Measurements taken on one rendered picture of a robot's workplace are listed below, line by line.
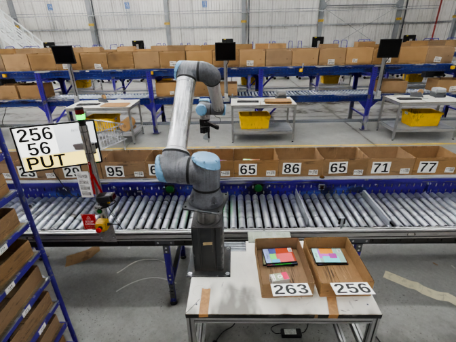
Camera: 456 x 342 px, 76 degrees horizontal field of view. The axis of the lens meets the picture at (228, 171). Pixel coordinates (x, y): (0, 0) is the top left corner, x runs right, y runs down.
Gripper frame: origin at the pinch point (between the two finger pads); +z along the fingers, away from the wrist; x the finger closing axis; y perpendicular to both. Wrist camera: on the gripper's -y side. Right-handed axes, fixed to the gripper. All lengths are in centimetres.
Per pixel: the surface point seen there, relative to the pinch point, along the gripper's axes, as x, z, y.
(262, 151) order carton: -17, 20, -50
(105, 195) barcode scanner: 69, 10, 70
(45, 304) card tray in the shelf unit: 110, 59, 104
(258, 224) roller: 64, 46, -33
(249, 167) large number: 11.2, 22.4, -33.4
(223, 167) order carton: 9.4, 21.7, -10.9
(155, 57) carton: -454, -41, 112
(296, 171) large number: 14, 28, -75
